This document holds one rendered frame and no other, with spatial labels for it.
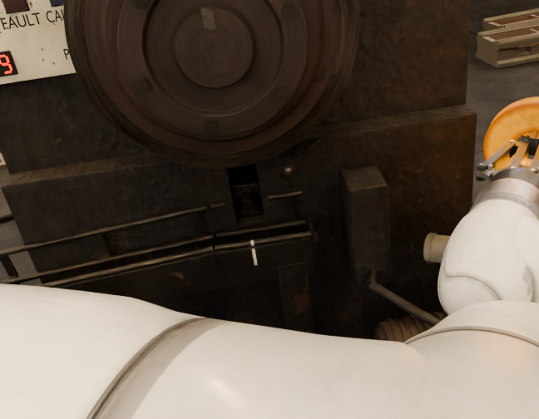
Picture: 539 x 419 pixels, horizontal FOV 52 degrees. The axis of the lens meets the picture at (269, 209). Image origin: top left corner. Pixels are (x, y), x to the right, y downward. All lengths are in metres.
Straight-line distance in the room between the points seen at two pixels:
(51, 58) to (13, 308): 0.96
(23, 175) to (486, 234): 0.91
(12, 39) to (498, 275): 0.90
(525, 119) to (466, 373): 0.80
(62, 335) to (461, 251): 0.52
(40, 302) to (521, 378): 0.14
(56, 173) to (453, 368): 1.08
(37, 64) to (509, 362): 1.04
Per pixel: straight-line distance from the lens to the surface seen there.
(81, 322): 0.17
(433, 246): 1.10
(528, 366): 0.19
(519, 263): 0.64
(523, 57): 4.46
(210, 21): 0.84
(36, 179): 1.20
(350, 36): 0.96
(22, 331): 0.17
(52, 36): 1.12
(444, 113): 1.19
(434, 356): 0.19
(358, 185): 1.07
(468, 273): 0.62
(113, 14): 0.91
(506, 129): 0.96
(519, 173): 0.80
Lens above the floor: 1.31
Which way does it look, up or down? 30 degrees down
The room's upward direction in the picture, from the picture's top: 9 degrees counter-clockwise
